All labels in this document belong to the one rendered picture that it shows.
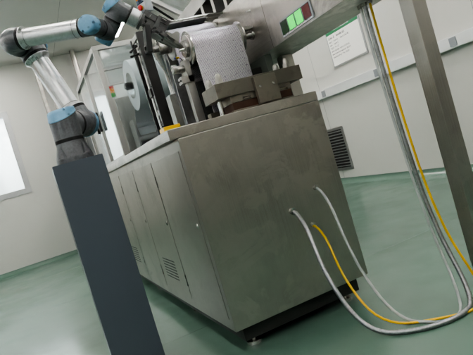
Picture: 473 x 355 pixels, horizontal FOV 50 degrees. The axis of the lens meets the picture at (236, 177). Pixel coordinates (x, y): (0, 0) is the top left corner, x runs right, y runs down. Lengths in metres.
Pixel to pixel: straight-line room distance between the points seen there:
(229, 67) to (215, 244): 0.81
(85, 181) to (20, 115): 5.68
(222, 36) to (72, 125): 0.75
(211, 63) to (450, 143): 1.05
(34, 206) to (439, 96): 6.46
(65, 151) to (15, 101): 5.66
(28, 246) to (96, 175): 5.58
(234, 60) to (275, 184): 0.62
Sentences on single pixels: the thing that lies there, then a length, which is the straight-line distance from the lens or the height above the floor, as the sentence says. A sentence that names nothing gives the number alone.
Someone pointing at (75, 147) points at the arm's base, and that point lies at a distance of 2.15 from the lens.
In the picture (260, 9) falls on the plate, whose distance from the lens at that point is 2.36.
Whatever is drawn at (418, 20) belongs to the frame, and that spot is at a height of 0.99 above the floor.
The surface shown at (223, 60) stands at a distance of 2.30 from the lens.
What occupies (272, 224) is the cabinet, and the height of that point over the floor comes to 0.44.
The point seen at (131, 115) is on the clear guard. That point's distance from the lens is 3.20.
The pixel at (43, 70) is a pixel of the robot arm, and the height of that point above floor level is 1.33.
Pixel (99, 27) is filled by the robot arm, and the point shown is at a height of 1.37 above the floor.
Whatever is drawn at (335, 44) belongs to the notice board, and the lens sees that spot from 5.89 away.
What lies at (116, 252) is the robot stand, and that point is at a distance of 2.12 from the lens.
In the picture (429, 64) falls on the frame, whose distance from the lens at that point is 1.84.
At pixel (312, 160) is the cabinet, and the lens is 2.10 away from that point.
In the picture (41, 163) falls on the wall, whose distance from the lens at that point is 7.66.
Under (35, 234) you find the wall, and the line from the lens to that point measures 7.64.
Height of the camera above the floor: 0.76
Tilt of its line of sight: 3 degrees down
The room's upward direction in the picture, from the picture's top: 17 degrees counter-clockwise
